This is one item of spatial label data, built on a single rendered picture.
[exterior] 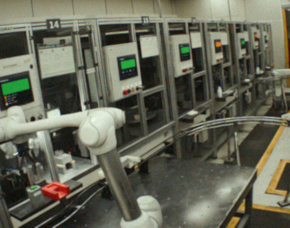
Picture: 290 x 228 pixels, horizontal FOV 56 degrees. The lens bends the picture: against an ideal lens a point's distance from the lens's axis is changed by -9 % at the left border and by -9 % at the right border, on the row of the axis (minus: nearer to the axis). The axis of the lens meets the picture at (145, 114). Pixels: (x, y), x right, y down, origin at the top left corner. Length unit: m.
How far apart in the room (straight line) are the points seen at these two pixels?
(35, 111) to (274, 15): 8.57
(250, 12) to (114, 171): 8.89
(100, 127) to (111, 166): 0.20
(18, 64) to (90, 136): 0.82
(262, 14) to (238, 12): 0.82
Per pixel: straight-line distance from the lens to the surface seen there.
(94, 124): 1.27
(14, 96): 1.85
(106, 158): 1.35
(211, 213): 2.00
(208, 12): 10.37
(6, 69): 1.86
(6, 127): 1.59
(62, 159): 2.30
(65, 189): 1.99
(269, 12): 9.76
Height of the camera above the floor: 1.79
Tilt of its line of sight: 14 degrees down
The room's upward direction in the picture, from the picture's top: 7 degrees counter-clockwise
